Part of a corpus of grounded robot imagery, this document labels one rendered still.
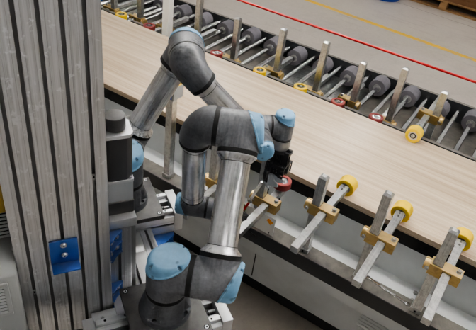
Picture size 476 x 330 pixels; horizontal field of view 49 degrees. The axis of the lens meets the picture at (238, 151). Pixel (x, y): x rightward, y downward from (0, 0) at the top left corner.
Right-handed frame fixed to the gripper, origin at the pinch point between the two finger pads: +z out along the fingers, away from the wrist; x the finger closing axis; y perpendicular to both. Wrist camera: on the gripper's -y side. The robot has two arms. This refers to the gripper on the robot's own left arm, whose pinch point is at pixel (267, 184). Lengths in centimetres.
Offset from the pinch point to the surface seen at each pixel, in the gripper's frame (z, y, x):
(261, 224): 27.0, -1.8, 5.3
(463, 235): 3, 74, 28
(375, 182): 10, 32, 47
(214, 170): 11.5, -29.0, 6.1
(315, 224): 4.5, 24.4, -2.9
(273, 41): 15, -84, 155
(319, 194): -2.4, 20.0, 6.0
